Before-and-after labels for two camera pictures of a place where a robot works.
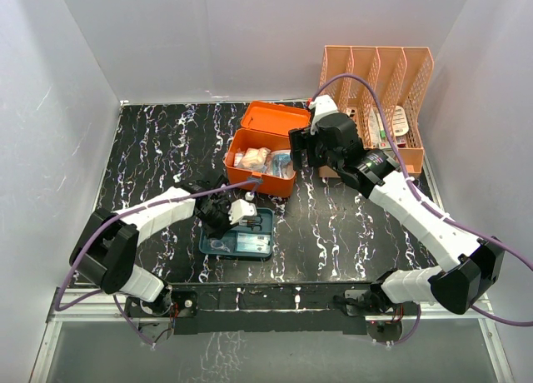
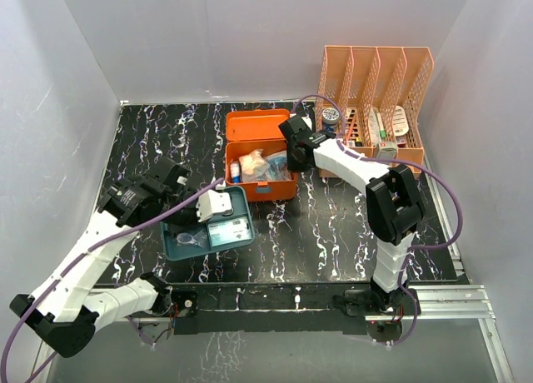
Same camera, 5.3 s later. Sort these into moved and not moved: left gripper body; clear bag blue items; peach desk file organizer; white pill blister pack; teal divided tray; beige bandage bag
Moved: beige bandage bag; left gripper body; clear bag blue items; teal divided tray
Not moved: white pill blister pack; peach desk file organizer
